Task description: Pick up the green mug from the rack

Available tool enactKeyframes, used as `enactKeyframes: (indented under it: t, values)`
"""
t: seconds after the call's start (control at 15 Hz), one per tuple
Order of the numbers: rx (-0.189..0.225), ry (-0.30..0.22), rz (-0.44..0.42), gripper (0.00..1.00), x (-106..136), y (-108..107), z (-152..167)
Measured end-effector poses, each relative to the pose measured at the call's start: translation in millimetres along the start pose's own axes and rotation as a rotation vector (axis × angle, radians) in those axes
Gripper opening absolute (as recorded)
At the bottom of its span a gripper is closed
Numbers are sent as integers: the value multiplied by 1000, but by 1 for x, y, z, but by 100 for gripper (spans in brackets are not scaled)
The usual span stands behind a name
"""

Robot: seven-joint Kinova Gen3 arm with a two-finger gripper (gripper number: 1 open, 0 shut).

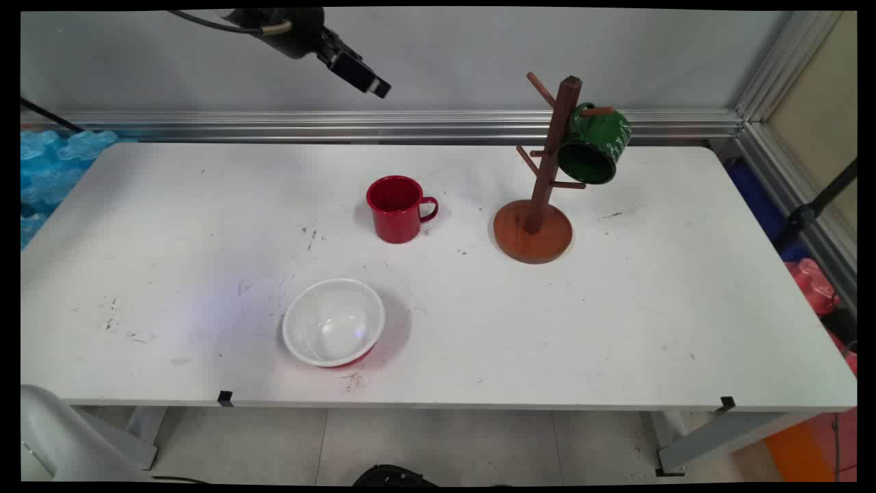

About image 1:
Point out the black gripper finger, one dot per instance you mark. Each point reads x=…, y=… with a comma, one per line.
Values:
x=356, y=74
x=342, y=44

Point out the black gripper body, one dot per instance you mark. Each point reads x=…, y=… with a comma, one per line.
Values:
x=291, y=31

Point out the green enamel mug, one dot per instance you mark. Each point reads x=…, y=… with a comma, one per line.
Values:
x=594, y=144

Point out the red enamel mug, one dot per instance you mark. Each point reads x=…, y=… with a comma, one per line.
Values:
x=397, y=209

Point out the brown wooden mug tree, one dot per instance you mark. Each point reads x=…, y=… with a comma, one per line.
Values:
x=540, y=219

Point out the white bowl with red outside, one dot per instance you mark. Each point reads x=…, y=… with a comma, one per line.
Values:
x=333, y=322

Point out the thin black rod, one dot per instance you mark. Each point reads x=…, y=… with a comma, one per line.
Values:
x=51, y=115

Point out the blue bubble wrap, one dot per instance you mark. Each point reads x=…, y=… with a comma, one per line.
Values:
x=51, y=171

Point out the black tape tab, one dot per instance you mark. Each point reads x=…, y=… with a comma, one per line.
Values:
x=224, y=398
x=727, y=404

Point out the black round object on floor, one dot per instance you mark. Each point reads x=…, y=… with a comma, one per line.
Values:
x=393, y=476

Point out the grey table leg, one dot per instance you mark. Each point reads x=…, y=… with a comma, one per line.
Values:
x=140, y=431
x=718, y=438

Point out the blue plastic item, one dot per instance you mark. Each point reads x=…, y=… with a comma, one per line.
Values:
x=756, y=198

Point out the white rounded plastic shell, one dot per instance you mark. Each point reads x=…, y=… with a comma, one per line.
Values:
x=68, y=438

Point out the black tripod leg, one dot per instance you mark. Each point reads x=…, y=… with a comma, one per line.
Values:
x=814, y=205

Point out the red plastic bag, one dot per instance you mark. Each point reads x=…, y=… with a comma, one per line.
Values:
x=818, y=291

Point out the orange box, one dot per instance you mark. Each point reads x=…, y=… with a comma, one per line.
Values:
x=801, y=452

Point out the horizontal aluminium frame rail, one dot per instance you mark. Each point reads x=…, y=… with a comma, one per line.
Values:
x=383, y=125

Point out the angled aluminium frame post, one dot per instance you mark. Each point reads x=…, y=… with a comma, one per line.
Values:
x=787, y=137

